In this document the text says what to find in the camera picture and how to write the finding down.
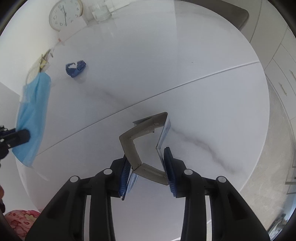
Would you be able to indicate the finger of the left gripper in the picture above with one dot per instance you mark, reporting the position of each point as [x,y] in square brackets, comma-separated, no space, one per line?
[12,138]

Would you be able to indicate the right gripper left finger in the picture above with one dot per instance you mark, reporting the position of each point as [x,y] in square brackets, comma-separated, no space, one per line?
[63,217]

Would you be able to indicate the white round wall clock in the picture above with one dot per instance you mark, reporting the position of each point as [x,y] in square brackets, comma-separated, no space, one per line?
[65,12]

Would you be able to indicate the dark blue crumpled wrapper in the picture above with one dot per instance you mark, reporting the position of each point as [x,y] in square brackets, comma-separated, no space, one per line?
[74,69]

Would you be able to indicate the white card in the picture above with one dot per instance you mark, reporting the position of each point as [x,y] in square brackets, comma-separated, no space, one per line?
[71,29]

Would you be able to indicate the clear glass container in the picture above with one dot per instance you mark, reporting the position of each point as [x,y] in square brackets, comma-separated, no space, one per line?
[100,11]

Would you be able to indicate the grey metal stool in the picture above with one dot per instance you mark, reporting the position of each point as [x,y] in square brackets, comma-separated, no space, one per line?
[291,180]

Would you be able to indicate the light blue face mask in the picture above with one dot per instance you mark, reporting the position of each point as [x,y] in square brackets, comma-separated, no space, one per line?
[32,117]

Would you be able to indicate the drawer cabinet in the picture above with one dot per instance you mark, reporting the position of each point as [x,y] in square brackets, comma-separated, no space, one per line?
[276,51]

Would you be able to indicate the blue printed carton box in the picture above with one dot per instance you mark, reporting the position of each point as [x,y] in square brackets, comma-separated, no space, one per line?
[142,146]

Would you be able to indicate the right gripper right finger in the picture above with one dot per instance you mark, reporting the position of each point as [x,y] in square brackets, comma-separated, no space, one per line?
[232,218]

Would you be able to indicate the grey upholstered chair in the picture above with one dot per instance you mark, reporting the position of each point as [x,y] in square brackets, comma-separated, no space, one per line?
[235,15]

